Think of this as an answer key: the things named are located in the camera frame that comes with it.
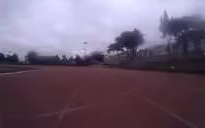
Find dark tree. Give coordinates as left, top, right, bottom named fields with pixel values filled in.
left=107, top=28, right=146, bottom=58

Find row of distant trees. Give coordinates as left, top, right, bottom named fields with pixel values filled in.
left=0, top=52, right=20, bottom=65

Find floodlight pole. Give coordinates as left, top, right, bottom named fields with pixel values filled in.
left=82, top=40, right=89, bottom=58

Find low long building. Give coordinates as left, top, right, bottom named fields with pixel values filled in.
left=24, top=50, right=62, bottom=65

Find tall dark trees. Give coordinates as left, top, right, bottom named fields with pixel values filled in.
left=158, top=9, right=205, bottom=56

